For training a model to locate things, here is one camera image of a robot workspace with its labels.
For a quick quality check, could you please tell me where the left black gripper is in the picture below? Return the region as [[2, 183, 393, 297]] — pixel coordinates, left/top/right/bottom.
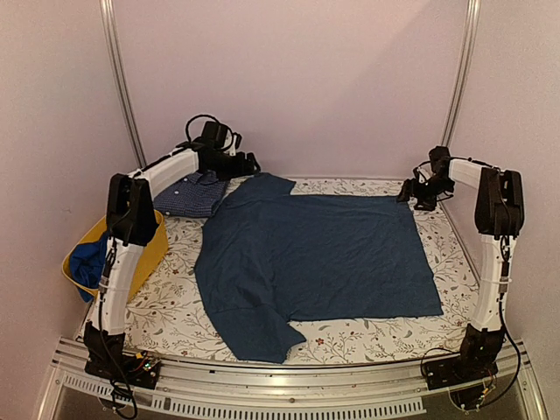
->
[[209, 151, 262, 182]]

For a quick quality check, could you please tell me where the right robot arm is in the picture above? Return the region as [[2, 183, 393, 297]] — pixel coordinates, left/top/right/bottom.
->
[[397, 146, 524, 382]]

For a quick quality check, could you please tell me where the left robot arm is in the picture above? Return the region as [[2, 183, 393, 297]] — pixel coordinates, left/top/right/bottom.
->
[[84, 114, 261, 380]]

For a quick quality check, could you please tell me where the royal blue garment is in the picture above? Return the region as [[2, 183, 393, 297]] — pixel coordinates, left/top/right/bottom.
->
[[69, 233, 108, 303]]

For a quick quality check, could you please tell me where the floral tablecloth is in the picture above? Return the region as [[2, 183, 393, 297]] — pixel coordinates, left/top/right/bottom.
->
[[76, 175, 498, 365]]

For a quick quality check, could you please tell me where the front aluminium rail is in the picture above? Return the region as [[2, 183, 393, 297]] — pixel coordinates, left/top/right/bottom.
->
[[37, 336, 548, 420]]

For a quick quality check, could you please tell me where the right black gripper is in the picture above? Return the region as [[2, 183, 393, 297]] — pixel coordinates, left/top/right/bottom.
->
[[395, 176, 453, 211]]

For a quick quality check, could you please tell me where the left aluminium frame post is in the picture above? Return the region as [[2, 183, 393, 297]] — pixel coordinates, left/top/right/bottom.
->
[[99, 0, 147, 167]]

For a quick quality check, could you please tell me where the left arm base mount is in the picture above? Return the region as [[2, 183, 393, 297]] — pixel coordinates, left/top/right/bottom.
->
[[83, 321, 160, 389]]

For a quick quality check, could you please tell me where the teal blue t-shirt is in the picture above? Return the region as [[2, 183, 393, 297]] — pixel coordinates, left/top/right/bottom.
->
[[194, 173, 443, 363]]

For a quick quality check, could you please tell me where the folded blue checkered shirt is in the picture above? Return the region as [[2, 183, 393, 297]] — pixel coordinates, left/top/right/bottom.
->
[[153, 171, 229, 219]]

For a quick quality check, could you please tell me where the right aluminium frame post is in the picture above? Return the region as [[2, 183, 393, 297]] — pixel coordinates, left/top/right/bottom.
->
[[441, 0, 481, 147]]

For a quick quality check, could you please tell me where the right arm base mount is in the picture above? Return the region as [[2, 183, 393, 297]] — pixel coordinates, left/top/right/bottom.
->
[[420, 324, 505, 411]]

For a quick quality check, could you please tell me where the aluminium frame post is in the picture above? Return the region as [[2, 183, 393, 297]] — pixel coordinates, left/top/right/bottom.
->
[[441, 0, 481, 147], [99, 0, 147, 167]]

